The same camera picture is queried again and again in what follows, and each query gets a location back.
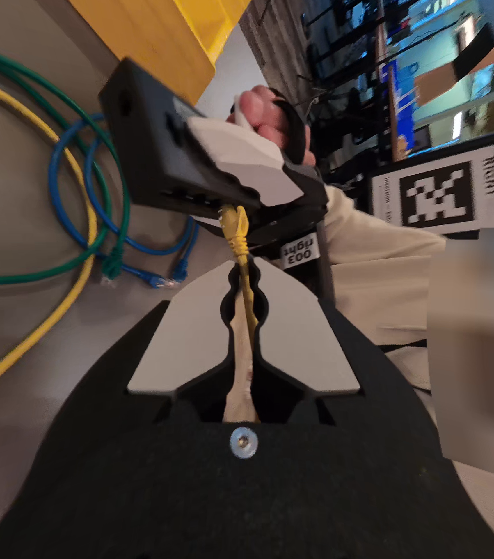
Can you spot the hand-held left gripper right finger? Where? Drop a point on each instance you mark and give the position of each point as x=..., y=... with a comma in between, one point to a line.
x=308, y=345

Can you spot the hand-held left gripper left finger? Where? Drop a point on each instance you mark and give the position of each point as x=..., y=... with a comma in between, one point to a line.
x=173, y=345

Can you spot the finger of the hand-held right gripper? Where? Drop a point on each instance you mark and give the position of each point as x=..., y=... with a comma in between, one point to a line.
x=247, y=153

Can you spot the black network switch box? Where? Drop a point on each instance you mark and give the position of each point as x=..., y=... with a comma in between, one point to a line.
x=151, y=144

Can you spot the yellow plastic bin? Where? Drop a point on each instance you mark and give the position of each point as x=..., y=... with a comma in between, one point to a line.
x=164, y=35

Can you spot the person's right forearm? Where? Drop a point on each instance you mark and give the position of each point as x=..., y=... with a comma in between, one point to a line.
x=382, y=270

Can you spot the person's right hand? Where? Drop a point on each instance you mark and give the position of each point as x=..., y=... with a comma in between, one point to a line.
x=260, y=109

